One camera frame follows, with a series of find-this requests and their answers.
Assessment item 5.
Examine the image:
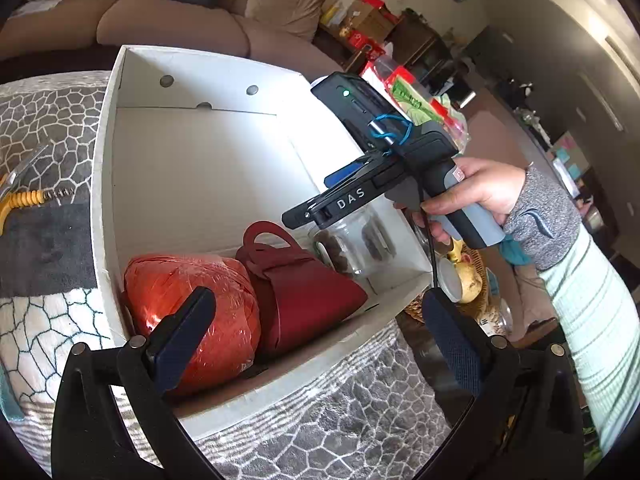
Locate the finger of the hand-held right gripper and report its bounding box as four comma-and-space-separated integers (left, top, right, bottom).
281, 170, 403, 231
324, 156, 375, 191

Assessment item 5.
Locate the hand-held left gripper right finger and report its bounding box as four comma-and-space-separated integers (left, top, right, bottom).
415, 290, 586, 480

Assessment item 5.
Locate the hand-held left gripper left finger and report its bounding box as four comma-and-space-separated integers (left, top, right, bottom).
50, 286, 218, 480

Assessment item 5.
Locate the brown lid glass jar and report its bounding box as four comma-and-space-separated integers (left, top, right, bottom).
307, 205, 397, 282

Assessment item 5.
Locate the red plastic-wrapped ball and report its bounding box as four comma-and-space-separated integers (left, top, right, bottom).
122, 254, 262, 399

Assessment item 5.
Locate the dark red leather pouch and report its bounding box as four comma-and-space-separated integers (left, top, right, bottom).
234, 220, 369, 359

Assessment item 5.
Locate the white cardboard box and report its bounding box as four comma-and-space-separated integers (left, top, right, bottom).
90, 45, 434, 442

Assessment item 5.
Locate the person's right forearm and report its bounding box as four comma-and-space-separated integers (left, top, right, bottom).
502, 162, 640, 461

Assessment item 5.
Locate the person's right hand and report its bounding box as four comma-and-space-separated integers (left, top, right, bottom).
392, 156, 530, 247

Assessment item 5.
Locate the wicker basket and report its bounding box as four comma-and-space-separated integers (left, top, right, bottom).
400, 245, 503, 337

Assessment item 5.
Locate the red and green snack bag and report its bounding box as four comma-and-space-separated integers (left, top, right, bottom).
385, 65, 452, 122

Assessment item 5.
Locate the dark wooden cabinet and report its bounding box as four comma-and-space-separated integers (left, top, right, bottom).
385, 10, 452, 77

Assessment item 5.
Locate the cardboard box with red lid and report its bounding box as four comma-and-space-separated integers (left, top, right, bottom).
345, 0, 402, 56

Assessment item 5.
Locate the brown sofa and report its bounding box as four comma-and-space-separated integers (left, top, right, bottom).
0, 0, 347, 82

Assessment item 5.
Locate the black cable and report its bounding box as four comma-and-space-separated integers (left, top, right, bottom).
422, 210, 443, 292

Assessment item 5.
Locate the yellow handled tool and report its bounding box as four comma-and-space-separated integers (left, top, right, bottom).
0, 172, 77, 227

